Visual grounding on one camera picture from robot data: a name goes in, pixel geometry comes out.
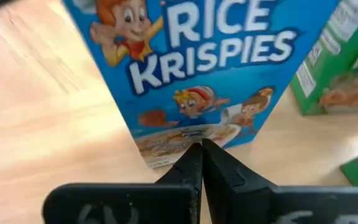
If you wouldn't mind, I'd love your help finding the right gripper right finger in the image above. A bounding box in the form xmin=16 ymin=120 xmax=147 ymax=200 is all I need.
xmin=201 ymin=138 xmax=358 ymax=224

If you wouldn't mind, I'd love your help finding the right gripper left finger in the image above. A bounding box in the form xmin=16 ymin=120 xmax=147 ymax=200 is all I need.
xmin=41 ymin=142 xmax=204 ymax=224

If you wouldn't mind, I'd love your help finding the blue Rice Krispies cereal box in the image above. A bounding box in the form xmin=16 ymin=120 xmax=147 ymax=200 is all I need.
xmin=61 ymin=0 xmax=343 ymax=169

